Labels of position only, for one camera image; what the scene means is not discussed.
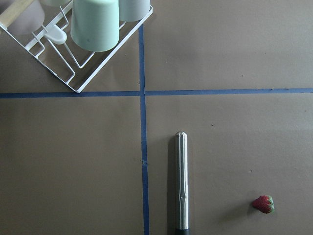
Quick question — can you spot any steel muddler with black tip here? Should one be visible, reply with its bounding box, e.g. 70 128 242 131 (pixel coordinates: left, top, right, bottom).
167 131 190 235

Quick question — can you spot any red strawberry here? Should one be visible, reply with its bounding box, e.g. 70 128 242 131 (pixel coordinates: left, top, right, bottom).
252 195 275 214

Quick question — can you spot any pale cup in rack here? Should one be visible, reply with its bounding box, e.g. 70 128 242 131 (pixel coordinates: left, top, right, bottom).
118 0 151 22

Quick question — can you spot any mint green cup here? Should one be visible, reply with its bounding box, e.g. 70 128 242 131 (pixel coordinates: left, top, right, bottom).
70 0 119 52

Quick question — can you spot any frosted white cup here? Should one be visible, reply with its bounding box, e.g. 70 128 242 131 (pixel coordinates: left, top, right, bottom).
8 0 45 35

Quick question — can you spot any white wire cup rack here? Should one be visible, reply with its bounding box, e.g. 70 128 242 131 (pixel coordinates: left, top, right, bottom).
0 0 153 94

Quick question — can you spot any wooden rack handle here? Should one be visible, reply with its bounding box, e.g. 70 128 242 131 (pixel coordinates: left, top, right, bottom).
0 0 34 30

